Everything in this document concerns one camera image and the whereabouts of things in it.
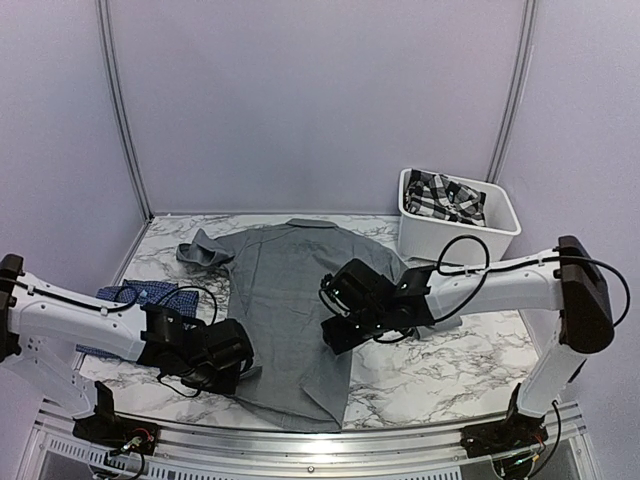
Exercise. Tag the aluminium front frame rail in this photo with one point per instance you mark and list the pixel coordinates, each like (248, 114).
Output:
(184, 451)

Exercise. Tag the grey long sleeve shirt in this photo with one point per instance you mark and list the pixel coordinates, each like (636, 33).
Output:
(274, 273)

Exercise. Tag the white plastic bin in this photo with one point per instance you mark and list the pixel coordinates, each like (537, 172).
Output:
(424, 238)

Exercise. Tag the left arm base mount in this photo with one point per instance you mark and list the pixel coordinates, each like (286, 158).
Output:
(122, 434)

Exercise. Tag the black white plaid shirt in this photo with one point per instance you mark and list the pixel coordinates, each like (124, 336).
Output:
(440, 197)

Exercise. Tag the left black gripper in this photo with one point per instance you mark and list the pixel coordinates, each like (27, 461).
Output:
(228, 385)

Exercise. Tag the right aluminium wall post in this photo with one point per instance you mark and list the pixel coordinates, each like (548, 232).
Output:
(516, 90)

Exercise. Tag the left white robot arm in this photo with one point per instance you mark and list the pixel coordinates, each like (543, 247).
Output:
(33, 311)

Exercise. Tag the left aluminium wall post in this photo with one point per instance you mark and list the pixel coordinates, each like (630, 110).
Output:
(107, 38)

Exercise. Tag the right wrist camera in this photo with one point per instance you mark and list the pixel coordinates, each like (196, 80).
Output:
(328, 297)

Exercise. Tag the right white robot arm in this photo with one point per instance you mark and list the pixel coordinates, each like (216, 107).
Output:
(564, 279)

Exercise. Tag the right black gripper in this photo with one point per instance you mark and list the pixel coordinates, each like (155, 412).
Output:
(336, 335)

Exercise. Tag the aluminium wall post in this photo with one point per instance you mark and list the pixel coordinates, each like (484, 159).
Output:
(107, 38)
(516, 90)

